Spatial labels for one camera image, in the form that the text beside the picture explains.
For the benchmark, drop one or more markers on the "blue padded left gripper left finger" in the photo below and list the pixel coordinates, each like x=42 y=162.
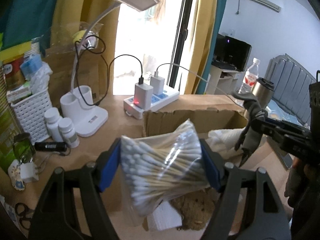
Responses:
x=98 y=177

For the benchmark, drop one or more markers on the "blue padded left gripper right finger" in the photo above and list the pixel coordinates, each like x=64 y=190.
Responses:
x=223 y=177

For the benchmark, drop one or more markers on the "white paper towel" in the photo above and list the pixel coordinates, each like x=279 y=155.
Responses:
x=223 y=142

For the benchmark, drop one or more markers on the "grey sock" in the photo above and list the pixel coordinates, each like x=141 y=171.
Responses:
x=249 y=139

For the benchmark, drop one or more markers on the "bag of cotton swabs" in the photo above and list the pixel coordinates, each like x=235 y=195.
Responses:
x=162 y=167

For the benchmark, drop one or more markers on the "brown plush toy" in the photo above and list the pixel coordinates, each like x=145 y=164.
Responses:
x=196 y=208

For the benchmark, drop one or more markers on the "white pill bottle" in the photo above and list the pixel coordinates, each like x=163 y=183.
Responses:
x=52 y=118
x=68 y=133

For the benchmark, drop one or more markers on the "black flashlight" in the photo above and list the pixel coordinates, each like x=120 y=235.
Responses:
x=50 y=146

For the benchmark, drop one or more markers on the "grey padded headboard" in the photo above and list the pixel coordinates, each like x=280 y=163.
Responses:
x=291 y=87

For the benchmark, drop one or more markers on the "steel travel tumbler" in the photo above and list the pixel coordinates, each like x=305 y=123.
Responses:
x=263 y=90

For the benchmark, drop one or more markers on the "white small charger plug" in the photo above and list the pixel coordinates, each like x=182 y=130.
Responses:
x=28 y=172

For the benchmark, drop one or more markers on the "white power strip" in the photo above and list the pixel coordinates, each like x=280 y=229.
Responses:
x=133 y=108

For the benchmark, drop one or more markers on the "black scissors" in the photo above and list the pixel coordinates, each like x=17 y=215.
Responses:
x=24 y=214

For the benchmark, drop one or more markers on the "clear water bottle red label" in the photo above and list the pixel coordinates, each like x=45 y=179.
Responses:
x=250 y=77

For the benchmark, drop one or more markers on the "white plastic basket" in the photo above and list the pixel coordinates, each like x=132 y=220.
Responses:
x=30 y=115

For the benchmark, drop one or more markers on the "white computer desk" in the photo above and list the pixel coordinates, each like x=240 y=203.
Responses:
x=223 y=81

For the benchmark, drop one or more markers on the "green bag of paper cups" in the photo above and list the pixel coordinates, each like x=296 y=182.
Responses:
x=9 y=128

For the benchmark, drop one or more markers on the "black computer monitor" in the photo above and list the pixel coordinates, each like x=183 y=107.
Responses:
x=231 y=53

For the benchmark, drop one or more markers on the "red yellow can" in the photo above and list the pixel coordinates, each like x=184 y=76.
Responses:
x=13 y=74

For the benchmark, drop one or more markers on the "white charger with black cable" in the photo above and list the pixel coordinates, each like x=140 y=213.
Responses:
x=143 y=94

